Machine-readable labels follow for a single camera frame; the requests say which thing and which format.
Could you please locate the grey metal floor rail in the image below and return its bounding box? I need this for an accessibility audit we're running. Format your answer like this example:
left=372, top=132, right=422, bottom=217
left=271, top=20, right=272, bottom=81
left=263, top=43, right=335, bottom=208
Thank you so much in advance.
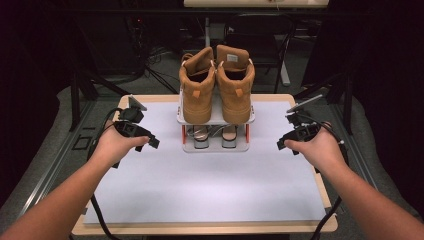
left=329, top=103, right=405, bottom=240
left=4, top=101, right=95, bottom=240

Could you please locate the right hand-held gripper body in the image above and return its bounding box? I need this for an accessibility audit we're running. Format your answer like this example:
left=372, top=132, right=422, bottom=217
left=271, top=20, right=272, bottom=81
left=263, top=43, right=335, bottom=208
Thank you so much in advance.
left=285, top=94, right=324, bottom=142

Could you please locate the black metal stand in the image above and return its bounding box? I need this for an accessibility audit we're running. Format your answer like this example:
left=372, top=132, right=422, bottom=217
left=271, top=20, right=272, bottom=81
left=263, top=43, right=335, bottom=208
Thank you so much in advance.
left=68, top=64, right=132, bottom=132
left=293, top=71, right=354, bottom=136

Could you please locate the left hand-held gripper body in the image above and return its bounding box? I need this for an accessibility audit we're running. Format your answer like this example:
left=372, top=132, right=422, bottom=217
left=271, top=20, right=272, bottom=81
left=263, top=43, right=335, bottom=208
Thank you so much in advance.
left=113, top=94, right=153, bottom=138

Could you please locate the white two-tier shoe rack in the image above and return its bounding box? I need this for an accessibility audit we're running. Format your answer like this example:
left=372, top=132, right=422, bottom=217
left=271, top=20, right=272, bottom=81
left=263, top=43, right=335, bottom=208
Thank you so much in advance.
left=176, top=88, right=256, bottom=154

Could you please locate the white table mat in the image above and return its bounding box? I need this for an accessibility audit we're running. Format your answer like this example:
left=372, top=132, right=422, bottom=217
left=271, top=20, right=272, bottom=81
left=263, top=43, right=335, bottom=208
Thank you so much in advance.
left=83, top=101, right=328, bottom=224

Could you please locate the tan suede boot with label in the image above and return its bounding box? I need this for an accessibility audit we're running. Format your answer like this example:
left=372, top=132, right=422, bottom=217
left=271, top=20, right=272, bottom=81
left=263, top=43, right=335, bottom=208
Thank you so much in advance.
left=215, top=44, right=256, bottom=125

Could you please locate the black folding chair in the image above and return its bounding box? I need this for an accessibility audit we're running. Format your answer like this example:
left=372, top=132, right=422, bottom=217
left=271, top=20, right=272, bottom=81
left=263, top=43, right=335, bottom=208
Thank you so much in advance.
left=222, top=13, right=298, bottom=94

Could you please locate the right hand-held gripper black cable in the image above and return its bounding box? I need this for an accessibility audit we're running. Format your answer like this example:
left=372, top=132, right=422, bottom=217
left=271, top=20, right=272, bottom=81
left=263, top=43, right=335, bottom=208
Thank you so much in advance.
left=294, top=113, right=350, bottom=240

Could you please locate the black rhinestone strap sandal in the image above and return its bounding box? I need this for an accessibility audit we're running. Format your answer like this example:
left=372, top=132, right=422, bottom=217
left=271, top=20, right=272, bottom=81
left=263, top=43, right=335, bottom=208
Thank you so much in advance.
left=187, top=124, right=214, bottom=150
left=213, top=124, right=240, bottom=149

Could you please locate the white background desk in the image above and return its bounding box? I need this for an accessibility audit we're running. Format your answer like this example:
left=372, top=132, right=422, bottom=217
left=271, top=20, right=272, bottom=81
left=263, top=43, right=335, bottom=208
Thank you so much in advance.
left=183, top=0, right=331, bottom=87

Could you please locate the bundle of floor cables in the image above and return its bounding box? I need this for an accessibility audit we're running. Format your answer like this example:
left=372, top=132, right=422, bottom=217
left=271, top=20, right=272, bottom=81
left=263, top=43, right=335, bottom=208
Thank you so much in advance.
left=126, top=16, right=180, bottom=95

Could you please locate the person's left hand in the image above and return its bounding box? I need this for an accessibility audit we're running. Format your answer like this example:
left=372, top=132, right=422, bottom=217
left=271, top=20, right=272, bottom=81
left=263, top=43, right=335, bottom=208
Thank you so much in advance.
left=89, top=122, right=150, bottom=168

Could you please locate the person's right hand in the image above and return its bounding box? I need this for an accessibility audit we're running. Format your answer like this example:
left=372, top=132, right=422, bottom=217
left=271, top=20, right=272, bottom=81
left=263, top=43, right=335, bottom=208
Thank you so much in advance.
left=284, top=121, right=349, bottom=174

